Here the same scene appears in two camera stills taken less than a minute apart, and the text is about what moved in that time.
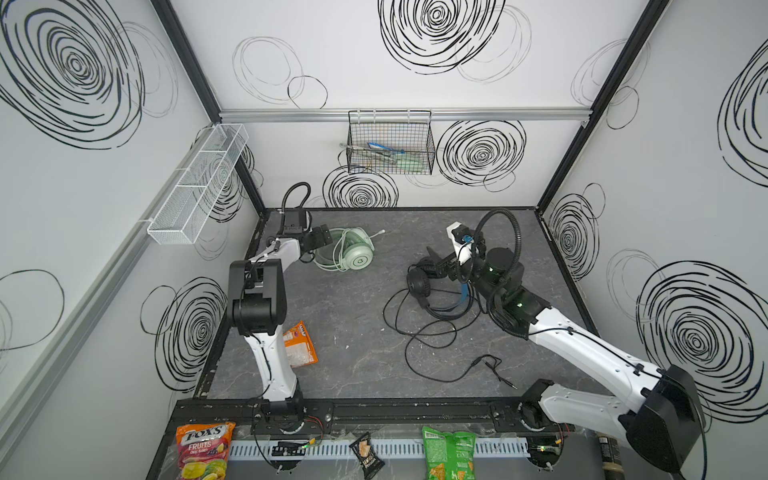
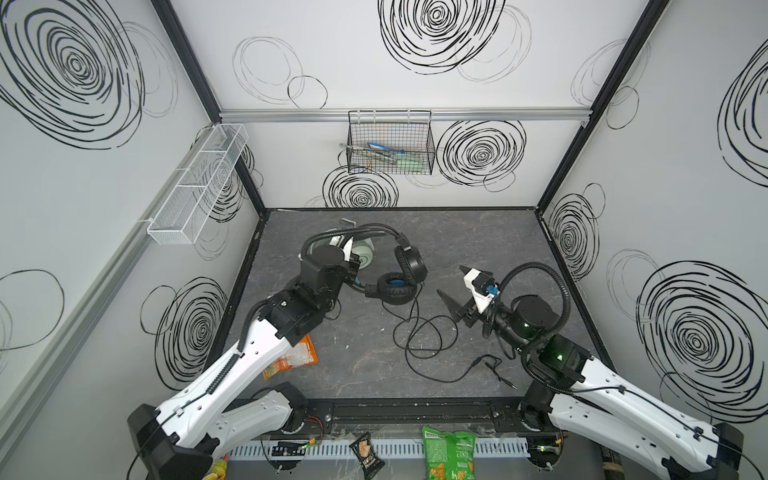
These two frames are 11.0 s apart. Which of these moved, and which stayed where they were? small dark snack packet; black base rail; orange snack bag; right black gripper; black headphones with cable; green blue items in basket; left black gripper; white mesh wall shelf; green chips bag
Moved: right black gripper; black headphones with cable; left black gripper
Stayed: green blue items in basket; white mesh wall shelf; orange snack bag; small dark snack packet; green chips bag; black base rail
